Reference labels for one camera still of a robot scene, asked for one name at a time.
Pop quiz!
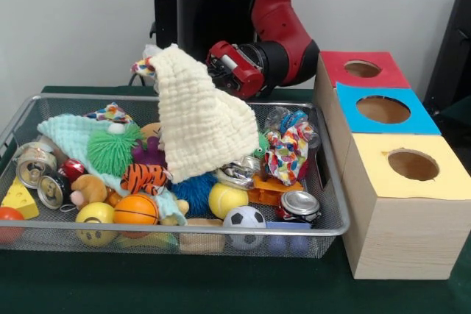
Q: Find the multicolour patterned cloth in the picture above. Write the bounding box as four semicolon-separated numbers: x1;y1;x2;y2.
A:
263;121;316;186

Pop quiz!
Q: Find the black and white soccer ball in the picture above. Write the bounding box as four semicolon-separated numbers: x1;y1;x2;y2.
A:
222;205;266;251

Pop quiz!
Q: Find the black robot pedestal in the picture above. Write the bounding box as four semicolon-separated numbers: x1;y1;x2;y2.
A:
142;0;295;88

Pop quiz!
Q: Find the black monitor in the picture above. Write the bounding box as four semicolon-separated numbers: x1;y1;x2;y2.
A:
423;0;471;127

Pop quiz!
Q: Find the cream knitted cloth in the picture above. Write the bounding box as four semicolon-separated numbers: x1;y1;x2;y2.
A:
144;43;260;184

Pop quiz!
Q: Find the mint green cloth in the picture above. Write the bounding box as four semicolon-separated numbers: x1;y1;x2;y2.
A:
38;113;185;219

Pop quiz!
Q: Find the crushed red drink can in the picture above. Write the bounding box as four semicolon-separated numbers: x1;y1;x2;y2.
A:
275;190;322;225

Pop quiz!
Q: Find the striped tiger plush toy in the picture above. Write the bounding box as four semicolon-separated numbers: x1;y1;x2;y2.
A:
120;163;171;196

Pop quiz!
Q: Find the green spiky rubber ball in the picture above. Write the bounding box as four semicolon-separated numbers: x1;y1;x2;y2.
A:
87;123;142;176

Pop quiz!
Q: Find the clear mesh bin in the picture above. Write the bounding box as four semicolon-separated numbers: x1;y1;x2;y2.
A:
0;93;350;260

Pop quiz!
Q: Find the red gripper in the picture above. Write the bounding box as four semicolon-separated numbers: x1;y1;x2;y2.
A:
206;40;264;100

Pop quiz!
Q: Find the wooden box with three holes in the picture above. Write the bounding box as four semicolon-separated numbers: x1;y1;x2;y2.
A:
311;51;471;280

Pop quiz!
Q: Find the orange toy basketball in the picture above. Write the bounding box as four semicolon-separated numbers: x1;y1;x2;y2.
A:
113;193;160;226

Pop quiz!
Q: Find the yellow tennis ball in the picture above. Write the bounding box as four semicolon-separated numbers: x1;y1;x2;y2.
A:
206;183;248;219

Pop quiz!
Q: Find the blue spiky rubber ball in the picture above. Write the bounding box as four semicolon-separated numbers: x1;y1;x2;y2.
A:
171;171;216;215

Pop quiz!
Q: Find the small multicolour cloth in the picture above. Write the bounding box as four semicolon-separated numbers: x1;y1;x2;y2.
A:
131;55;160;85

